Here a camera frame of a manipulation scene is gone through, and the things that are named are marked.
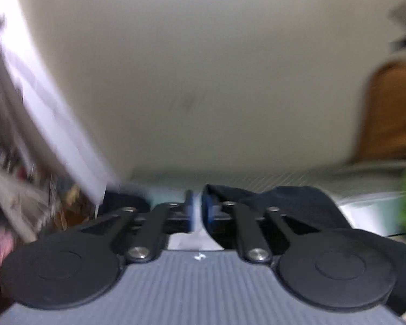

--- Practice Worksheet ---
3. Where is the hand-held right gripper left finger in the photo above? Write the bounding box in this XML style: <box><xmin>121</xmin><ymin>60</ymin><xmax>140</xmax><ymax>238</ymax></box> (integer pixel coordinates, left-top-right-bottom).
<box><xmin>78</xmin><ymin>190</ymin><xmax>195</xmax><ymax>264</ymax></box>

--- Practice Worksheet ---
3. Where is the orange cushion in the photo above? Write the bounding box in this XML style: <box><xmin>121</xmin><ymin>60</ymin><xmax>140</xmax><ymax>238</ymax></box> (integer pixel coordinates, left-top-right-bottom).
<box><xmin>353</xmin><ymin>59</ymin><xmax>406</xmax><ymax>163</ymax></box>

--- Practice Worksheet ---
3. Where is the black cloth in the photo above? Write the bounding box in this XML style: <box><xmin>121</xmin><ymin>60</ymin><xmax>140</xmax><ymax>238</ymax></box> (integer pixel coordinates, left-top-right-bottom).
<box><xmin>206</xmin><ymin>184</ymin><xmax>406</xmax><ymax>315</ymax></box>

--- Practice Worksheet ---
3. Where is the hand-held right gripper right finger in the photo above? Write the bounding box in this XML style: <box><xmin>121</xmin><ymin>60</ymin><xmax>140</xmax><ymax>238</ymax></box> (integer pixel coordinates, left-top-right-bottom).
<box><xmin>202</xmin><ymin>192</ymin><xmax>321</xmax><ymax>264</ymax></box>

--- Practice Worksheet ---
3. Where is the pile of mixed clutter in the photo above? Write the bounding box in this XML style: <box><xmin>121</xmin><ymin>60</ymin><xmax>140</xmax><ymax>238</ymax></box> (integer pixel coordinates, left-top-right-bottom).
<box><xmin>0</xmin><ymin>132</ymin><xmax>105</xmax><ymax>271</ymax></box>

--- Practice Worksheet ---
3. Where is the white door frame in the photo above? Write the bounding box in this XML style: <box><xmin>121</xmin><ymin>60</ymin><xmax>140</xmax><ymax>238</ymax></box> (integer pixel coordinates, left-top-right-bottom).
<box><xmin>0</xmin><ymin>0</ymin><xmax>120</xmax><ymax>205</ymax></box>

